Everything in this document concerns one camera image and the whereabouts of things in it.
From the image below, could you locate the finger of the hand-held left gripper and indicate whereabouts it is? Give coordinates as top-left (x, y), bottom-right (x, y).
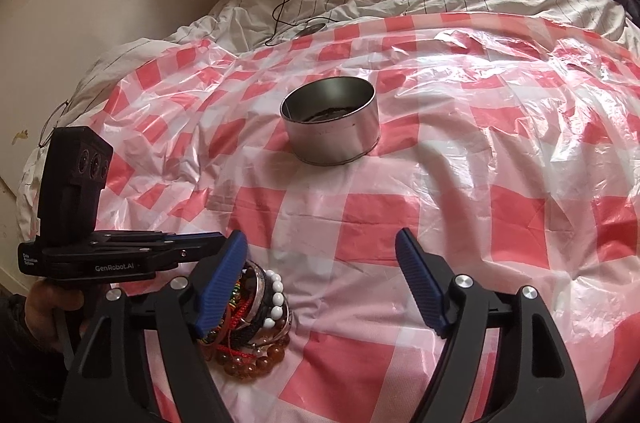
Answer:
top-left (95, 230), bottom-right (225, 265)

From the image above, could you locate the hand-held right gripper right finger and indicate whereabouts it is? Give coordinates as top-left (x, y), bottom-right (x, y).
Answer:
top-left (395, 228), bottom-right (587, 423)

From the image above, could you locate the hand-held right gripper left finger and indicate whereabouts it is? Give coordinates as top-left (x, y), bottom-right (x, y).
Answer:
top-left (60, 230), bottom-right (248, 423)

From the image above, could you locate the pile of bracelets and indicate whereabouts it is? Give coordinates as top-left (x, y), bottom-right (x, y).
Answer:
top-left (197, 259), bottom-right (293, 381)

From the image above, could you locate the white bead bracelet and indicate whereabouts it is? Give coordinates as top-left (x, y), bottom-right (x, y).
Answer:
top-left (257, 270), bottom-right (290, 331)

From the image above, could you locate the amber bead bracelet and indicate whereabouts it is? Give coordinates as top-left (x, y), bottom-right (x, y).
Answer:
top-left (215, 313), bottom-right (293, 381)

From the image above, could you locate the round metal tin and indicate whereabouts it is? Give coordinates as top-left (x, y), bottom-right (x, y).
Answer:
top-left (279, 76), bottom-right (381, 166)

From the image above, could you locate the dark bead bracelet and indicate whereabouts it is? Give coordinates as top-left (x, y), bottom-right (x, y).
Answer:
top-left (299, 104), bottom-right (362, 124)

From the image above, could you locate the person's left forearm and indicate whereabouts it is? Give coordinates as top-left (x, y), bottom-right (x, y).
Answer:
top-left (0, 293), bottom-right (71, 423)

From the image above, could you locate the person's left hand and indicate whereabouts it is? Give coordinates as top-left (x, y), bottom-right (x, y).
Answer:
top-left (25, 278), bottom-right (86, 354)

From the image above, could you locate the red checkered plastic sheet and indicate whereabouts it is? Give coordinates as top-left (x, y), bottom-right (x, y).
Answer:
top-left (70, 15), bottom-right (640, 423)

